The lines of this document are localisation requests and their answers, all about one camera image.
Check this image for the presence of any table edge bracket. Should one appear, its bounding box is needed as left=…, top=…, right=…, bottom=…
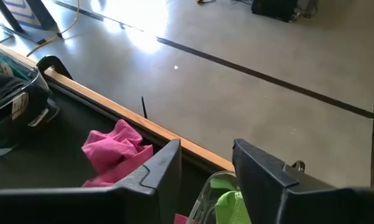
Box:
left=36, top=55, right=73, bottom=80
left=291, top=160, right=306, bottom=174

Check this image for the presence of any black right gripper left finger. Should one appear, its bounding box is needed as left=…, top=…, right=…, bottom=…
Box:
left=0, top=139, right=183, bottom=224

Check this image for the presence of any clear plastic basket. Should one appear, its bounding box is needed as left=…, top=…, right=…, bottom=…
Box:
left=0, top=39, right=60, bottom=158
left=186, top=170, right=253, bottom=224

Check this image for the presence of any magenta pink towel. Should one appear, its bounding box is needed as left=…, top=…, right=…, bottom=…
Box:
left=81, top=119, right=189, bottom=224

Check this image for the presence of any black floor box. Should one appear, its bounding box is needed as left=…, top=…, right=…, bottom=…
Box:
left=251, top=0, right=299, bottom=22

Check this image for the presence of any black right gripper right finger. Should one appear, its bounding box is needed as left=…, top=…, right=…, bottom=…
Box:
left=232, top=138, right=374, bottom=224

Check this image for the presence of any lime green towel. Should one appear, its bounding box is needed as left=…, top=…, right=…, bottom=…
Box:
left=210, top=177, right=253, bottom=224

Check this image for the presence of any black towel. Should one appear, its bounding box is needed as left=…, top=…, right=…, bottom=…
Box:
left=0, top=67, right=50, bottom=147

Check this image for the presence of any tan floor cable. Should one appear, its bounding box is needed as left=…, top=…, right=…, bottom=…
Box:
left=26, top=0, right=81, bottom=57

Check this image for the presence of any teal towel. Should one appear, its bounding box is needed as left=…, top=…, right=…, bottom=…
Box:
left=0, top=51, right=35, bottom=82

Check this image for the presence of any black floor sign stand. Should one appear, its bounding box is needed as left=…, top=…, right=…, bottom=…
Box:
left=0, top=0, right=60, bottom=44

